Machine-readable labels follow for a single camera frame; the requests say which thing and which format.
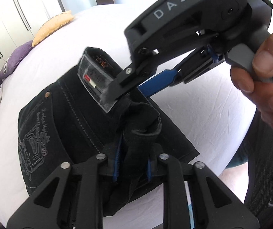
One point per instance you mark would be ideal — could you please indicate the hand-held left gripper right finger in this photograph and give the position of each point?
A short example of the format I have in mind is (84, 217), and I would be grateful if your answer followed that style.
(155, 169)

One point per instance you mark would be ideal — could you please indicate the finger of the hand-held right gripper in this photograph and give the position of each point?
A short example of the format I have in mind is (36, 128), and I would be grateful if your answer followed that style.
(158, 81)
(127, 76)

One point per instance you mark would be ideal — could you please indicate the black denim pants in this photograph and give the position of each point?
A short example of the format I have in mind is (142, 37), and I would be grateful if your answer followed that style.
(79, 114)

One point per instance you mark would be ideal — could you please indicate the yellow cushion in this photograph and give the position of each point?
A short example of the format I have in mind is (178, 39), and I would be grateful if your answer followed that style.
(50, 27)

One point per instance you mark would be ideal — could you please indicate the purple cushion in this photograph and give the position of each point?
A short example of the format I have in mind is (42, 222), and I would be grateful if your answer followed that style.
(17, 59)

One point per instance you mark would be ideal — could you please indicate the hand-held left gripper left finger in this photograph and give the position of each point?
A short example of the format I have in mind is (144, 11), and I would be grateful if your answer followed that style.
(110, 167)

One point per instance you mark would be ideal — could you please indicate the bed with white sheet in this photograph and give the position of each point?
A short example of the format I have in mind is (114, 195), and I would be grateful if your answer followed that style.
(198, 124)

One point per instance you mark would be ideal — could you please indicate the person's right hand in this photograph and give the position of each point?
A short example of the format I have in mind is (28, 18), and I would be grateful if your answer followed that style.
(270, 100)

